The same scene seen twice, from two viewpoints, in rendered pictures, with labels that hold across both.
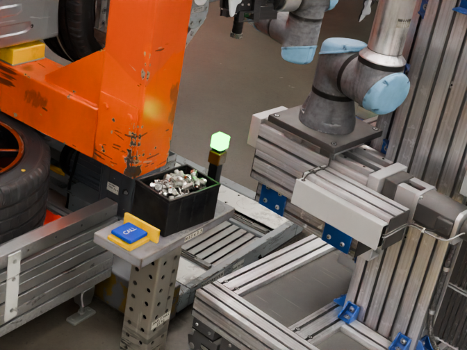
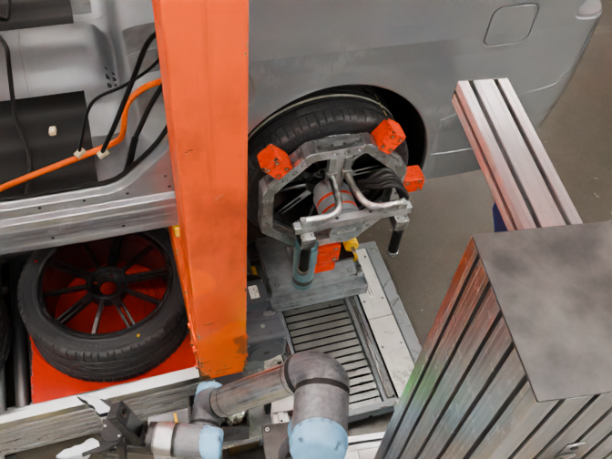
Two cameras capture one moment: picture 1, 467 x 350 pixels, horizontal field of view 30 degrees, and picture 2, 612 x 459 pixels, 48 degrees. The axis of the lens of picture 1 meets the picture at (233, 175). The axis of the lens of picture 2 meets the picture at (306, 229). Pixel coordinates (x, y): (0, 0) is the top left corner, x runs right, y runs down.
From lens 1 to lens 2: 1.98 m
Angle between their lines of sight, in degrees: 38
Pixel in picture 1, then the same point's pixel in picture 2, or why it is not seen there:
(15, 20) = (171, 213)
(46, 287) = (143, 412)
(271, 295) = not seen: outside the picture
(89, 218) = (179, 382)
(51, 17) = not seen: hidden behind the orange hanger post
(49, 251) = (138, 398)
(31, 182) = (137, 349)
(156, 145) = (225, 364)
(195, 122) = (453, 221)
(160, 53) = (210, 325)
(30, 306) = not seen: hidden behind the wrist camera
